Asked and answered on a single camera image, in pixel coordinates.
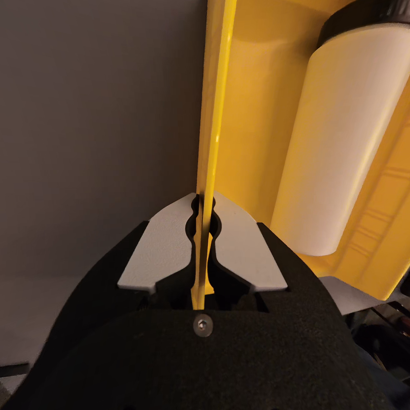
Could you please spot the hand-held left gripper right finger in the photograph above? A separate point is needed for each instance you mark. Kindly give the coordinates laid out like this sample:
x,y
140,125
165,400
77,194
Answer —
x,y
246,256

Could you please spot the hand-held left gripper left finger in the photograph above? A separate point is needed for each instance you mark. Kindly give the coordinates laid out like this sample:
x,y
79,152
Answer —
x,y
157,253

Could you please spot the yellow plastic bin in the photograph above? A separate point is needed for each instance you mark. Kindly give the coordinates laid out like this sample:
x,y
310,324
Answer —
x,y
256,128

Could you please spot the white plastic bottle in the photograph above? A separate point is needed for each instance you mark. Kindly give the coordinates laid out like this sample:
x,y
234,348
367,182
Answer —
x,y
336,144

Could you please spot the black chair base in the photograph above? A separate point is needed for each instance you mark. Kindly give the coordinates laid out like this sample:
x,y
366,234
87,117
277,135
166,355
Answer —
x,y
12,370

